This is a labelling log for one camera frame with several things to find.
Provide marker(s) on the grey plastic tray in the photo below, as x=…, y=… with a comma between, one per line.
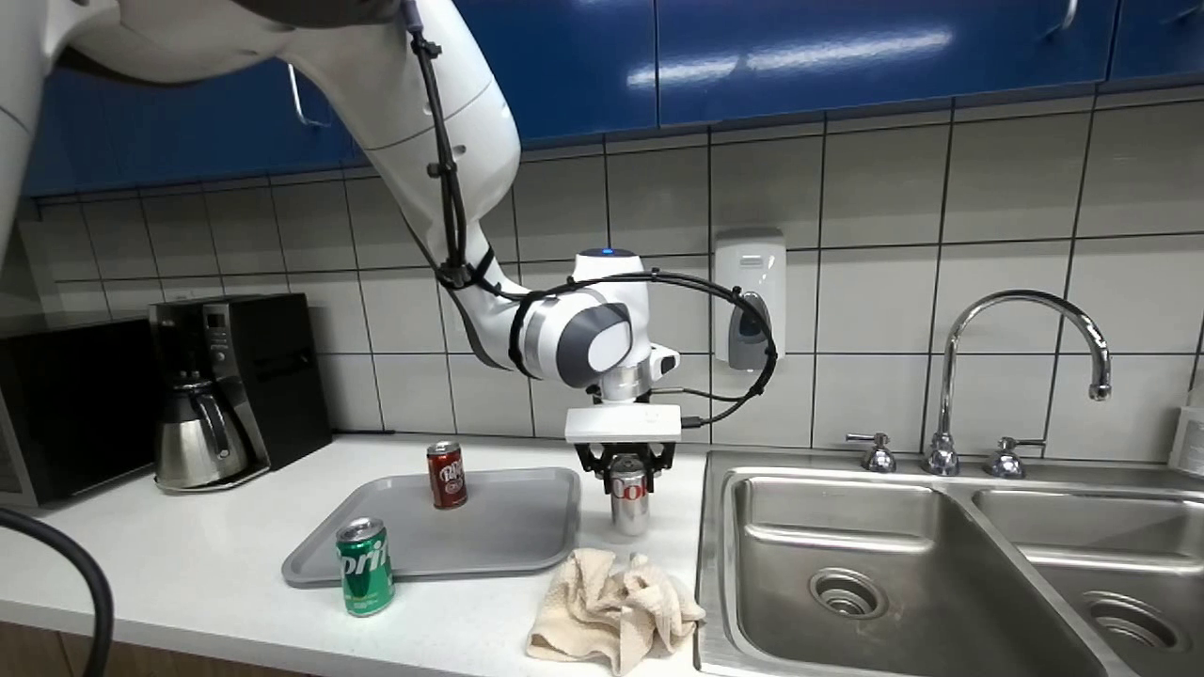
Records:
x=501, y=529

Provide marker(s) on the green Sprite can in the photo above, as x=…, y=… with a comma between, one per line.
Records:
x=366, y=568

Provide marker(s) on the wooden base cabinet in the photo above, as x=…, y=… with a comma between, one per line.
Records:
x=50, y=651

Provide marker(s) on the beige crumpled cloth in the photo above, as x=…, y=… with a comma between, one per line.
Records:
x=616, y=615

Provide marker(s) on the blue wall cabinet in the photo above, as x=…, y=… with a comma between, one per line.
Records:
x=813, y=58

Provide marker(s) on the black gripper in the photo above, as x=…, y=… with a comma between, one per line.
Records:
x=626, y=454

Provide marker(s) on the black microwave oven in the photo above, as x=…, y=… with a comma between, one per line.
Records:
x=76, y=408

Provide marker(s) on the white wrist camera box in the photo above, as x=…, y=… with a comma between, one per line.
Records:
x=621, y=424

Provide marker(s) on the black steel coffee maker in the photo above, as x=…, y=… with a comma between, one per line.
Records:
x=283, y=363

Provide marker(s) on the chrome gooseneck faucet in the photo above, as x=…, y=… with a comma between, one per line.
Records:
x=1002, y=302

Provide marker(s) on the red soda can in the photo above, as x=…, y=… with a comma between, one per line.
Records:
x=450, y=474

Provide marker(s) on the stainless steel double sink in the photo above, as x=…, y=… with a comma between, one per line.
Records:
x=903, y=577

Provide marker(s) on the white wall soap dispenser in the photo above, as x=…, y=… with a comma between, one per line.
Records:
x=751, y=294

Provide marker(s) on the stainless steel coffee carafe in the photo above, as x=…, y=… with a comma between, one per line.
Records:
x=194, y=447

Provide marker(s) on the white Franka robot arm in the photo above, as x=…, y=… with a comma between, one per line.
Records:
x=414, y=113

